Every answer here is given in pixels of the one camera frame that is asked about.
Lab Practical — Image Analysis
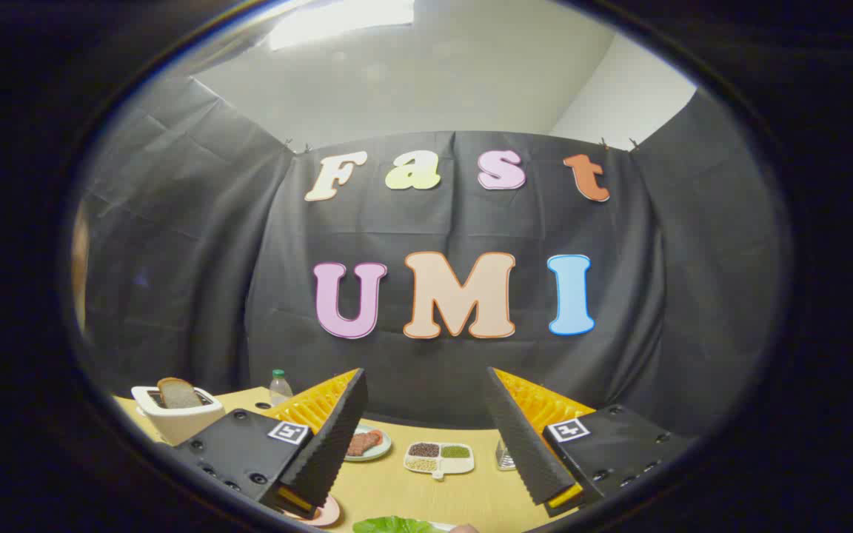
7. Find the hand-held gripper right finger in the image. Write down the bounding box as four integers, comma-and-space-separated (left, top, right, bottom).
483, 366, 694, 517

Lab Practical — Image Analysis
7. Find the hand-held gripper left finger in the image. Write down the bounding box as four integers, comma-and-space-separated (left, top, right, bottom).
173, 368, 369, 520

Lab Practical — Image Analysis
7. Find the brown bread slice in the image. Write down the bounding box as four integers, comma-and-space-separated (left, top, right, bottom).
157, 378, 204, 409

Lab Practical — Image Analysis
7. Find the pale green round plate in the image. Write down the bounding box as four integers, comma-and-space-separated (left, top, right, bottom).
343, 423, 392, 463

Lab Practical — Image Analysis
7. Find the pink round plate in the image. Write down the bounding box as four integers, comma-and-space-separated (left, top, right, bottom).
282, 495, 341, 528

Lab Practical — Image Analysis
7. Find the white divided dish with grains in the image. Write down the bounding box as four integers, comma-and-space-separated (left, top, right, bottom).
404, 441, 475, 480

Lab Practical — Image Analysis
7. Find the green lettuce leaf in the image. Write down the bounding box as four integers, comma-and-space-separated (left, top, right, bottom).
352, 516, 435, 533

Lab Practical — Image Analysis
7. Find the white toaster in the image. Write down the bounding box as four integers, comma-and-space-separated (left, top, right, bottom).
131, 383, 226, 446

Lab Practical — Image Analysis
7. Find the black backdrop cloth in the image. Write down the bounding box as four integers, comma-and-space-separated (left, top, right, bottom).
75, 74, 794, 438

